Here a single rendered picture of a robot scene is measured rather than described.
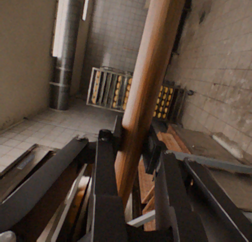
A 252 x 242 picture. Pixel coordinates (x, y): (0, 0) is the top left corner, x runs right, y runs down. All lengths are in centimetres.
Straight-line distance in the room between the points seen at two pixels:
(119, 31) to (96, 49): 86
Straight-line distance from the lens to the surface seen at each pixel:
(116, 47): 514
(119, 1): 543
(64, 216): 118
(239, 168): 144
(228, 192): 114
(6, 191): 161
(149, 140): 16
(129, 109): 16
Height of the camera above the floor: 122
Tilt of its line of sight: 3 degrees down
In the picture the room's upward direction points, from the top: 78 degrees counter-clockwise
